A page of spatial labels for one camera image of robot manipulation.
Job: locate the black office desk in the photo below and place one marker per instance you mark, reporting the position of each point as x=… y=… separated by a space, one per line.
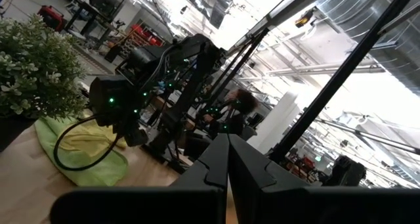
x=98 y=7

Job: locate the green microfiber towel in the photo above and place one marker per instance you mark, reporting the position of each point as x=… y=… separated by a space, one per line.
x=98 y=174

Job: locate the red equipment case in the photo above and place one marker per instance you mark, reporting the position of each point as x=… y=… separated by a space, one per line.
x=50 y=18

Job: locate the red parts shelf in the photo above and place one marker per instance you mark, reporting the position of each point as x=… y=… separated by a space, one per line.
x=147 y=36

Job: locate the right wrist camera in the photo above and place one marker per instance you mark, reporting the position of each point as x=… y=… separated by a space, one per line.
x=136 y=137

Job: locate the black aluminium rig frame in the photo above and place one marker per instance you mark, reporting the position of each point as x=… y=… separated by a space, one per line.
x=328 y=86

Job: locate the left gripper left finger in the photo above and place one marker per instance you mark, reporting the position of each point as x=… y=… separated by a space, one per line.
x=197 y=204

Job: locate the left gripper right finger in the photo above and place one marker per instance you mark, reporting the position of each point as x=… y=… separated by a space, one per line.
x=279 y=204

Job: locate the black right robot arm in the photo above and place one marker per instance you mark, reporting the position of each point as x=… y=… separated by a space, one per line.
x=197 y=69

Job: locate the yellow microfiber towel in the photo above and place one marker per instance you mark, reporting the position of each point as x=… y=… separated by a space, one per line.
x=85 y=138

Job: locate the small potted artificial plant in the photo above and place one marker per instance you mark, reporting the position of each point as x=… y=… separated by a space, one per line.
x=33 y=69

